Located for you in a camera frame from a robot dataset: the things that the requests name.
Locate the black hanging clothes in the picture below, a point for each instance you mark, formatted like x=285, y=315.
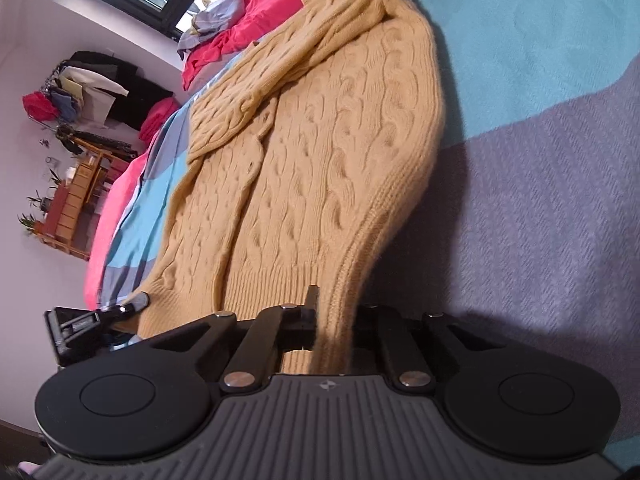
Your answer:
x=145, y=95

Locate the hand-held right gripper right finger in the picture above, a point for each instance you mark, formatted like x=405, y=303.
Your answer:
x=370, y=330

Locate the grey-blue crumpled cloth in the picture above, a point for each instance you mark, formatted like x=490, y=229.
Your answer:
x=215, y=15

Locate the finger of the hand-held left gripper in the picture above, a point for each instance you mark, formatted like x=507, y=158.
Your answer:
x=75, y=330

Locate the red hanging garment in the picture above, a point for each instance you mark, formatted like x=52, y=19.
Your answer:
x=40, y=105

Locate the wooden shelf unit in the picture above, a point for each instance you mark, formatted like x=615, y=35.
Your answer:
x=70, y=210

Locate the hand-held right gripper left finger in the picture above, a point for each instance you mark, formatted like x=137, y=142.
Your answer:
x=300, y=325

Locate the dark patterned cloth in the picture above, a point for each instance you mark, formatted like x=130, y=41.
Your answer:
x=95, y=141

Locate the green potted plant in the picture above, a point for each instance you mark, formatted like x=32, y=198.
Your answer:
x=37, y=199
x=28, y=222

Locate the blue hanging garment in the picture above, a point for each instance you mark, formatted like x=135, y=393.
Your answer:
x=65, y=105

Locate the pink cloth pile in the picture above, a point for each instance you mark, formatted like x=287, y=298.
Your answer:
x=160, y=117

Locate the blue grey patterned blanket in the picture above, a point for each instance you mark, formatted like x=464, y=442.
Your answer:
x=525, y=210

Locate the black-framed window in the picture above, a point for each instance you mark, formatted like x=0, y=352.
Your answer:
x=170, y=15

